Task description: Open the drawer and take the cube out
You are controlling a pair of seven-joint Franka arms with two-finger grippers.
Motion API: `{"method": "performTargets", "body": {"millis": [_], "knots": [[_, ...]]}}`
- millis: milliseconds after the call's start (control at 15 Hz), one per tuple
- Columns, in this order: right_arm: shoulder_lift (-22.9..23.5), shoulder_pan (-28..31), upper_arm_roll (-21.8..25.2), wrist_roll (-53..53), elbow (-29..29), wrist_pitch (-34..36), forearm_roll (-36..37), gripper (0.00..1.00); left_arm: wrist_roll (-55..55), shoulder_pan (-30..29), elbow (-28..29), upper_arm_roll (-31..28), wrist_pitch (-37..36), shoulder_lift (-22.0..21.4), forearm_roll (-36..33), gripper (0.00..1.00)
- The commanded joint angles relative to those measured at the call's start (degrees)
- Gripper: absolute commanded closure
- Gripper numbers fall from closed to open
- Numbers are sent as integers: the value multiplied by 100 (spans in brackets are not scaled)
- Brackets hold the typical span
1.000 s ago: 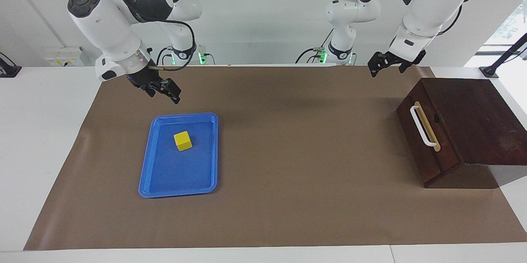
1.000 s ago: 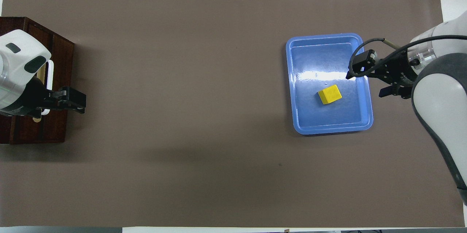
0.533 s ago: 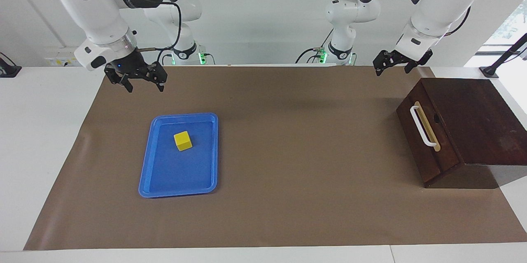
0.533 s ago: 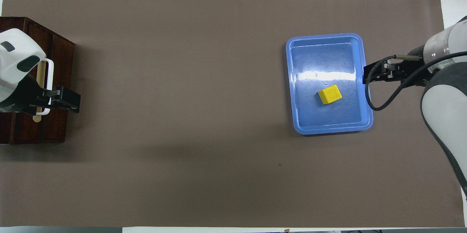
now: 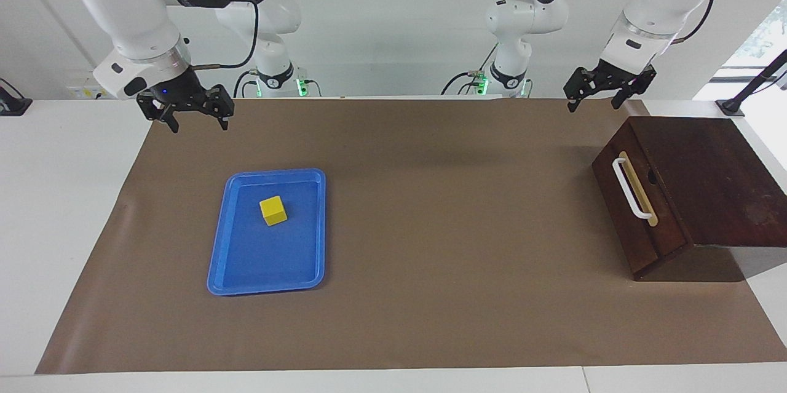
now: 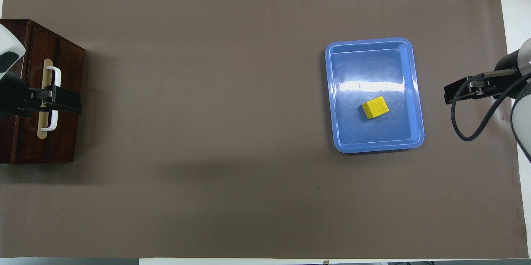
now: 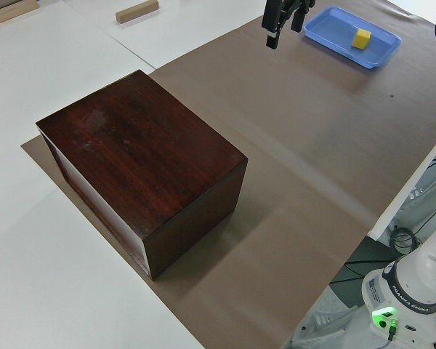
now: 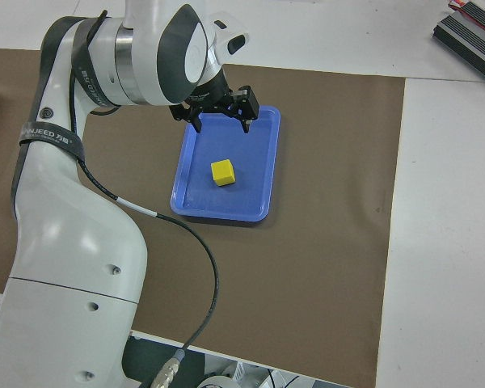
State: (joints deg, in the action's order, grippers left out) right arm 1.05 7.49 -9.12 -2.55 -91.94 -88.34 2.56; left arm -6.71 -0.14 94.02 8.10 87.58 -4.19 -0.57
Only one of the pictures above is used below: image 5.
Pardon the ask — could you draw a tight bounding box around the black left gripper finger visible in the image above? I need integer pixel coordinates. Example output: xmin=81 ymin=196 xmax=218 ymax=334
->
xmin=563 ymin=68 xmax=594 ymax=114
xmin=611 ymin=70 xmax=657 ymax=112

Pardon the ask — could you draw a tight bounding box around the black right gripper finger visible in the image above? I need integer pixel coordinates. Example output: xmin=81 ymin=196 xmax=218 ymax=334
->
xmin=136 ymin=95 xmax=180 ymax=134
xmin=206 ymin=85 xmax=235 ymax=131

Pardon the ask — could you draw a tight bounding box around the yellow cube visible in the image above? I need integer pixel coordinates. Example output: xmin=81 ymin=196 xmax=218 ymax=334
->
xmin=259 ymin=196 xmax=288 ymax=226

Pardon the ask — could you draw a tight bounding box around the wooden drawer with white handle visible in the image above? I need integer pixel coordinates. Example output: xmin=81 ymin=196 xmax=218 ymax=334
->
xmin=592 ymin=117 xmax=692 ymax=280

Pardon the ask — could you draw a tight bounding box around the dark wooden cabinet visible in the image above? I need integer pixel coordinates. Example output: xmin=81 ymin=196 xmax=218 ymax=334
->
xmin=627 ymin=115 xmax=787 ymax=282

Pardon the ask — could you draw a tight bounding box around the blue plastic tray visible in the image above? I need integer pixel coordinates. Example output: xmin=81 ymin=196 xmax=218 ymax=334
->
xmin=207 ymin=168 xmax=327 ymax=296

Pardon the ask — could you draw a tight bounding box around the brown table mat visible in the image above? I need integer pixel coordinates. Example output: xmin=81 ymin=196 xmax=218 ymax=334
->
xmin=35 ymin=98 xmax=787 ymax=375

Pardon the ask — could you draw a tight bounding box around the black base cable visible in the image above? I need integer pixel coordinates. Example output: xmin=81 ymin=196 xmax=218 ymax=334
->
xmin=234 ymin=69 xmax=262 ymax=98
xmin=441 ymin=42 xmax=499 ymax=96

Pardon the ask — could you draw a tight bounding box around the white wall socket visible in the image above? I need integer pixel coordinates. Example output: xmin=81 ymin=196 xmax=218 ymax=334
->
xmin=66 ymin=70 xmax=117 ymax=100

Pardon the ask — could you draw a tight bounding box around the black camera stand pole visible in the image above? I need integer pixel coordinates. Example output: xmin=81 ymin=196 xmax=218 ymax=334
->
xmin=716 ymin=49 xmax=787 ymax=117

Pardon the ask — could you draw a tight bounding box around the black table mount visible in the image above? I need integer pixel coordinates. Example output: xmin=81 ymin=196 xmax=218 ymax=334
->
xmin=0 ymin=78 xmax=33 ymax=117

